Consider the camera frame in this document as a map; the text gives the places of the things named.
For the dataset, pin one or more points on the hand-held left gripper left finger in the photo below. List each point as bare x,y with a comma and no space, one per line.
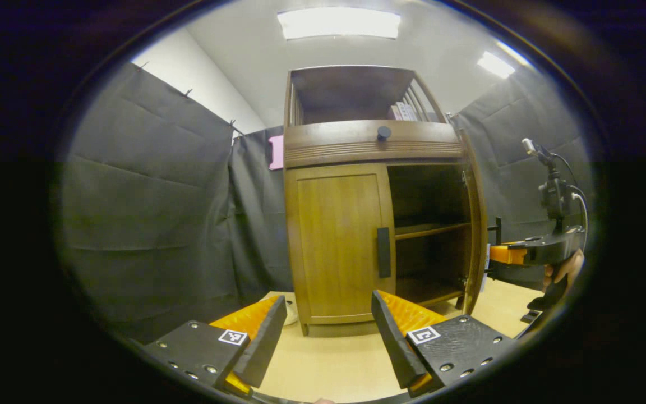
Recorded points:
267,348

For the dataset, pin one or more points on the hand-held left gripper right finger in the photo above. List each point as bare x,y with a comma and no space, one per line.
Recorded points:
396,348

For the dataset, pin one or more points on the wooden cabinet drawer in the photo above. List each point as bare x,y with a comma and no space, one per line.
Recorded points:
328,143

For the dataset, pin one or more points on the grey book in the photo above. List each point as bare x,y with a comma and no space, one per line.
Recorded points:
412,112

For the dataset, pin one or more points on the wooden cabinet door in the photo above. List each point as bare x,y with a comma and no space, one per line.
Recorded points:
334,241
475,224

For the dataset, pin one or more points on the pale yellow plush toy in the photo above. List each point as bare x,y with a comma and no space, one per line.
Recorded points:
291,314

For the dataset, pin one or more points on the wooden inner shelf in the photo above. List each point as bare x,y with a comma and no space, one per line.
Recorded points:
429,229

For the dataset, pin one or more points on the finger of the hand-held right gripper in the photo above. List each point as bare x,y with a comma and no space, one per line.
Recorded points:
505,255

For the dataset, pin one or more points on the black round drawer knob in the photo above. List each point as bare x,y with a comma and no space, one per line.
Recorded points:
384,133

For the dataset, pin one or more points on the large ceiling light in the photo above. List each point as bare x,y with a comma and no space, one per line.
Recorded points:
338,23

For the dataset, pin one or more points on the wooden double-door shoe cabinet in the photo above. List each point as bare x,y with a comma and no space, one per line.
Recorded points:
351,90

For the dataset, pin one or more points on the black backdrop cloth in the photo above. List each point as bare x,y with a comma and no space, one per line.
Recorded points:
149,196

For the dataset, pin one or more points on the small ceiling light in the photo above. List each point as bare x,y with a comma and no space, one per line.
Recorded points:
495,65

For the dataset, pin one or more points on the pink book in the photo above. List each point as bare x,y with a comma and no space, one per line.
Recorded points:
394,113

